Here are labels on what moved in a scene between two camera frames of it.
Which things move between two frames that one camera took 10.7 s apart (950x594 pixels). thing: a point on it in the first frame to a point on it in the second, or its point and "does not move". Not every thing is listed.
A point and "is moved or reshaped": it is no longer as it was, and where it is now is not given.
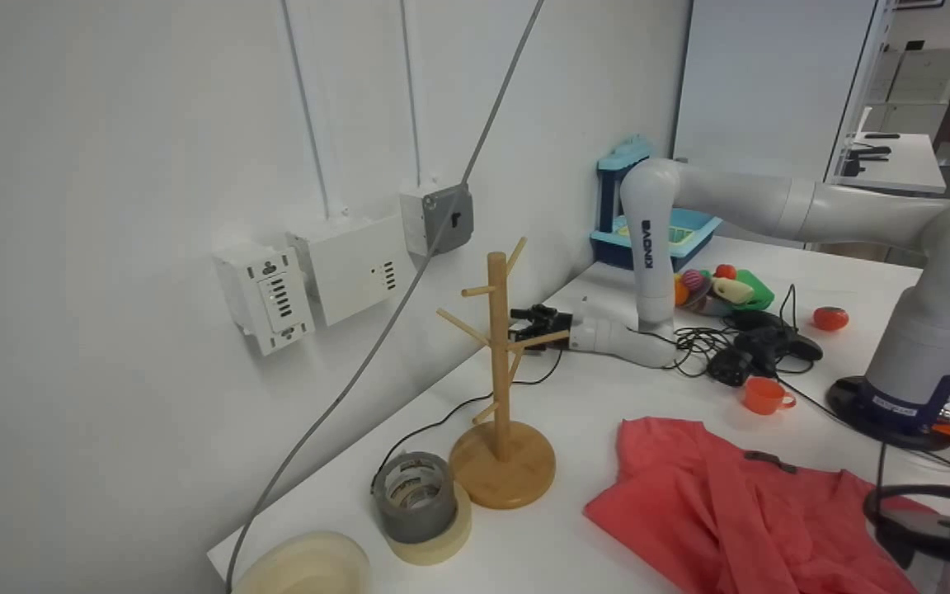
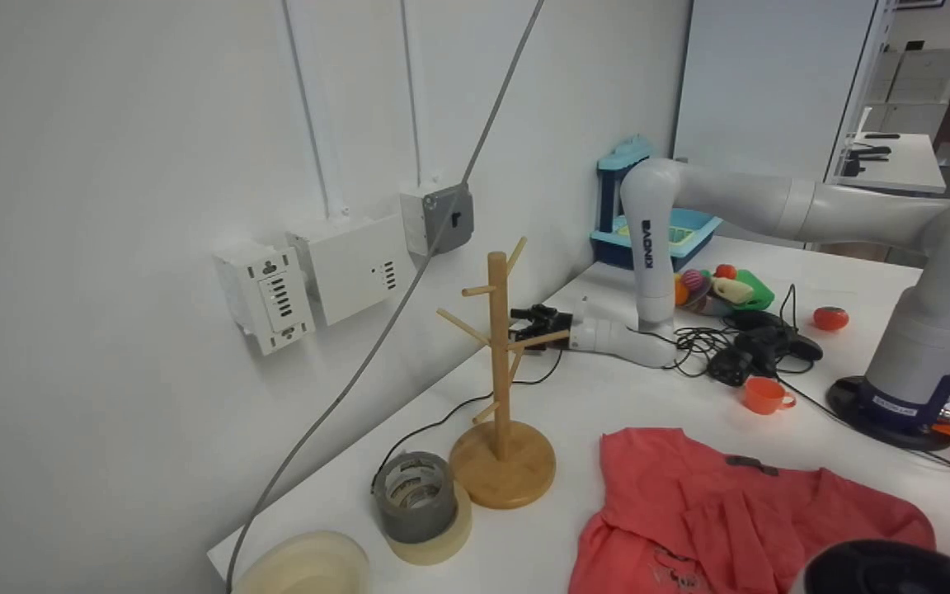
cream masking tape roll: (445, 547) does not move
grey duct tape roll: (418, 497) does not move
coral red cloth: (730, 518) is moved or reshaped
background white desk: (896, 162) does not move
